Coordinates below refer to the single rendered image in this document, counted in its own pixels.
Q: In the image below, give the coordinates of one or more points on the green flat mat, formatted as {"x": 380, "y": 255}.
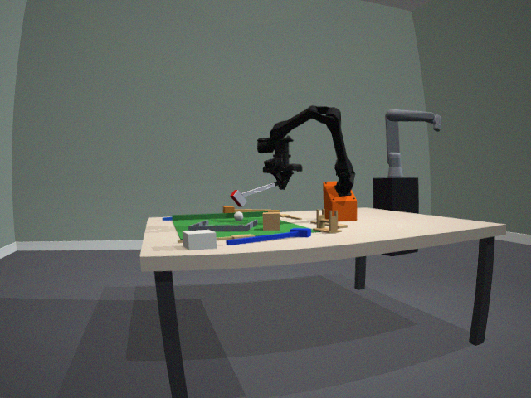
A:
{"x": 285, "y": 227}

